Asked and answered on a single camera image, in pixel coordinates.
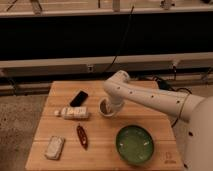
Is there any black smartphone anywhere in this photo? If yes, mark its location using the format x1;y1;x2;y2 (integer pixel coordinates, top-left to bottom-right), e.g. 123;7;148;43
70;91;88;107

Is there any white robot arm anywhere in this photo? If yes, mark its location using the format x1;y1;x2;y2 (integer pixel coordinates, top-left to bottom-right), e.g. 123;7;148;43
103;70;213;171

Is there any green ceramic bowl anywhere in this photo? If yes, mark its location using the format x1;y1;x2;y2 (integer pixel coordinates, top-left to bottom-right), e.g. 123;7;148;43
115;125;154;166

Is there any black hanging cable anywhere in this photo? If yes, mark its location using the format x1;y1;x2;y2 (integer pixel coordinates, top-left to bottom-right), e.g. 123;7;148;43
102;4;135;74

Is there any white lying bottle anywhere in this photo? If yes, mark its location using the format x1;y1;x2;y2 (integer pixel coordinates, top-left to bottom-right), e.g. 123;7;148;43
54;107;89;120

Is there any red chili pepper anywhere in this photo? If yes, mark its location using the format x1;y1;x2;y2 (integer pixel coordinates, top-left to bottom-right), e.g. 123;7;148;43
77;125;88;149

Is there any wooden table board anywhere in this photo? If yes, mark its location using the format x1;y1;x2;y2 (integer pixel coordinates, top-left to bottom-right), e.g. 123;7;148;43
26;81;182;171

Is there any white rectangular sponge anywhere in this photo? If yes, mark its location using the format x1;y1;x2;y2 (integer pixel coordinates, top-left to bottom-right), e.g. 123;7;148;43
45;136;65;160

